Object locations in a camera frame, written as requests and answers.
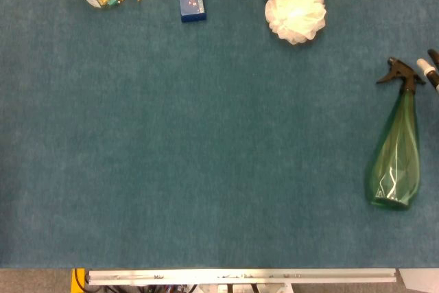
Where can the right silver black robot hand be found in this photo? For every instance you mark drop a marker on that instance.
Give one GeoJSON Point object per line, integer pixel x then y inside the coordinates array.
{"type": "Point", "coordinates": [428, 71]}

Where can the green spray bottle black trigger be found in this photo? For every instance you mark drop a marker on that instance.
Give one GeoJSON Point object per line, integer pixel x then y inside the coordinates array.
{"type": "Point", "coordinates": [394, 169]}

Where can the white mesh bath pouf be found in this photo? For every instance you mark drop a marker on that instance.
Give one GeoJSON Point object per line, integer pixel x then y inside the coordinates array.
{"type": "Point", "coordinates": [295, 15]}

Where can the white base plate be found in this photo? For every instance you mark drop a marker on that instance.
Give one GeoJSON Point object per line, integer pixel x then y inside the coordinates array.
{"type": "Point", "coordinates": [422, 277]}

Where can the aluminium profile rail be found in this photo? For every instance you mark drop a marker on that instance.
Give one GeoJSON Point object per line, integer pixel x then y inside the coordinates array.
{"type": "Point", "coordinates": [240, 276]}

